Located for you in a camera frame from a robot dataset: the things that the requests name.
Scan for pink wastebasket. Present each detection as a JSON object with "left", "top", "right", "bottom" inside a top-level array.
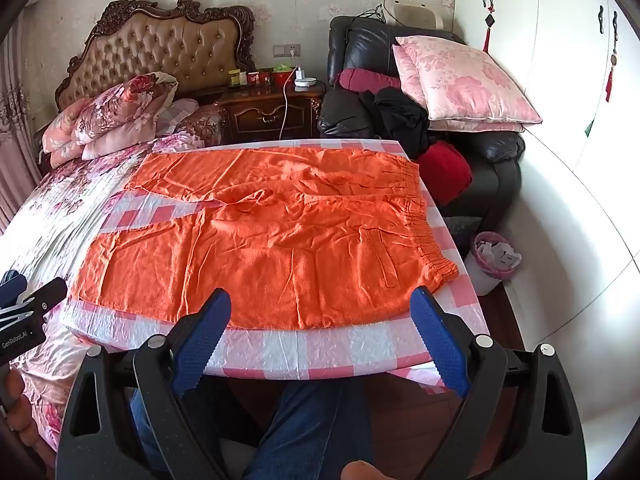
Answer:
[{"left": 462, "top": 231, "right": 522, "bottom": 296}]

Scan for floral pink pillows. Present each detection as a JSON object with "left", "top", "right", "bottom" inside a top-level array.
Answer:
[{"left": 42, "top": 72, "right": 181, "bottom": 166}]

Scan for red knot ornament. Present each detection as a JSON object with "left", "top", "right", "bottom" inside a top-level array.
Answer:
[
  {"left": 604, "top": 35, "right": 621, "bottom": 104},
  {"left": 481, "top": 10, "right": 497, "bottom": 54}
]

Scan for black clothes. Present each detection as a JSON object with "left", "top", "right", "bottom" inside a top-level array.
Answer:
[{"left": 359, "top": 87, "right": 431, "bottom": 144}]

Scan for dark wooden nightstand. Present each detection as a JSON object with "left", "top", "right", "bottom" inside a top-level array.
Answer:
[{"left": 200, "top": 82, "right": 326, "bottom": 144}]

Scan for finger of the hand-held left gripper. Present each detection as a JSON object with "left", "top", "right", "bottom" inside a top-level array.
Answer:
[
  {"left": 0, "top": 270, "right": 27, "bottom": 307},
  {"left": 20, "top": 277, "right": 69, "bottom": 317}
]

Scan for pink floral cushion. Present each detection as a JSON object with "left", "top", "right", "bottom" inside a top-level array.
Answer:
[
  {"left": 395, "top": 35, "right": 543, "bottom": 125},
  {"left": 391, "top": 44, "right": 526, "bottom": 134}
]

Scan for pink floral bed pillow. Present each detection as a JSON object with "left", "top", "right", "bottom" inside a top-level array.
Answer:
[{"left": 165, "top": 99, "right": 224, "bottom": 147}]

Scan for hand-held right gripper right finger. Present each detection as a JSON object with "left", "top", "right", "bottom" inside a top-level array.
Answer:
[{"left": 407, "top": 285, "right": 588, "bottom": 480}]

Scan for floral bed cover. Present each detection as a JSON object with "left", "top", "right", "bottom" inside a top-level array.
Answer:
[{"left": 0, "top": 130, "right": 211, "bottom": 453}]

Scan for red garment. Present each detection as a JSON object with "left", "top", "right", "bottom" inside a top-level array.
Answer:
[{"left": 415, "top": 140, "right": 473, "bottom": 206}]

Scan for person's left hand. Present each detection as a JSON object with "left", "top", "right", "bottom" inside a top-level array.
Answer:
[{"left": 0, "top": 369, "right": 40, "bottom": 456}]

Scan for black leather armchair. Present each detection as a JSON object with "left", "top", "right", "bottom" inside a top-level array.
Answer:
[{"left": 317, "top": 15, "right": 526, "bottom": 233}]

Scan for pink white checkered tablecloth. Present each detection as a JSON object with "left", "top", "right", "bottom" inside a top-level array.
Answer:
[{"left": 60, "top": 137, "right": 493, "bottom": 396}]

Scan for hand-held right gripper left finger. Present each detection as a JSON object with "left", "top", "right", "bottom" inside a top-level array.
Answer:
[{"left": 55, "top": 287, "right": 233, "bottom": 480}]

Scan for tufted carved wooden headboard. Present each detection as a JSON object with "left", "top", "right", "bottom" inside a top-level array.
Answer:
[{"left": 54, "top": 0, "right": 257, "bottom": 111}]

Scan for maroon cushion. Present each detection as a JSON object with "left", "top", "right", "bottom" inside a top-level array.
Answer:
[{"left": 337, "top": 67, "right": 403, "bottom": 94}]

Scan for white wardrobe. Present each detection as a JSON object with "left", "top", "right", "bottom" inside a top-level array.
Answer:
[{"left": 455, "top": 0, "right": 640, "bottom": 346}]

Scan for pink curtain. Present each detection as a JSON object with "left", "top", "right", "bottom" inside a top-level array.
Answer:
[{"left": 0, "top": 15, "right": 45, "bottom": 235}]

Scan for white cable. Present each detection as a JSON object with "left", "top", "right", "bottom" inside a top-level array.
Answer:
[{"left": 277, "top": 65, "right": 303, "bottom": 141}]

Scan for beige massage cushion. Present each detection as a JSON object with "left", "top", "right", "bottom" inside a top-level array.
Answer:
[{"left": 382, "top": 2, "right": 446, "bottom": 31}]

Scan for person's blue jeans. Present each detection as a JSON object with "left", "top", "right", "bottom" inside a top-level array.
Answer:
[{"left": 129, "top": 380, "right": 382, "bottom": 480}]

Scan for person's right hand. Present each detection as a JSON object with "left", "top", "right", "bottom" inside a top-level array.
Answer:
[{"left": 340, "top": 460, "right": 382, "bottom": 480}]

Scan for orange pants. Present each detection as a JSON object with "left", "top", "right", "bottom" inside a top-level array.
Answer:
[{"left": 67, "top": 147, "right": 460, "bottom": 331}]

